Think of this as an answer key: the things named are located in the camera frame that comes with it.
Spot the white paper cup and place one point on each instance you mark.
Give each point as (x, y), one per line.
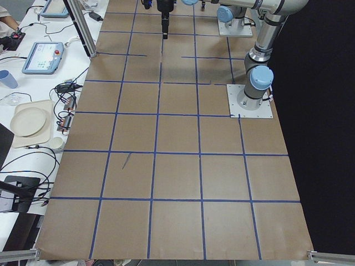
(57, 144)

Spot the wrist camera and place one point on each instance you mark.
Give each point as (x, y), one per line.
(147, 4)

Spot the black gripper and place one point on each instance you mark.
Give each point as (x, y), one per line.
(163, 6)

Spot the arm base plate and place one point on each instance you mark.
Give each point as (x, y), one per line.
(241, 106)
(236, 28)

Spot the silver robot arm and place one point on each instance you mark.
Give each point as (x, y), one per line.
(231, 17)
(260, 76)

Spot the beige tray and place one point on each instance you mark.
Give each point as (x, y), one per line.
(44, 134)

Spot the beige round plate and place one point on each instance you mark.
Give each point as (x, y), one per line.
(28, 121)

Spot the aluminium frame post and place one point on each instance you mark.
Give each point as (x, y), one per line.
(81, 26)

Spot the black camera stand base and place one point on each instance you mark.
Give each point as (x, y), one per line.
(17, 193)

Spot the black power adapter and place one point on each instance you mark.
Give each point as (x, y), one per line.
(95, 16)

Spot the teach pendant near post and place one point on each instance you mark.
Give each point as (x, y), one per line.
(43, 58)

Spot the blue plastic cup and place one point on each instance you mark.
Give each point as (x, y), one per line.
(7, 79)

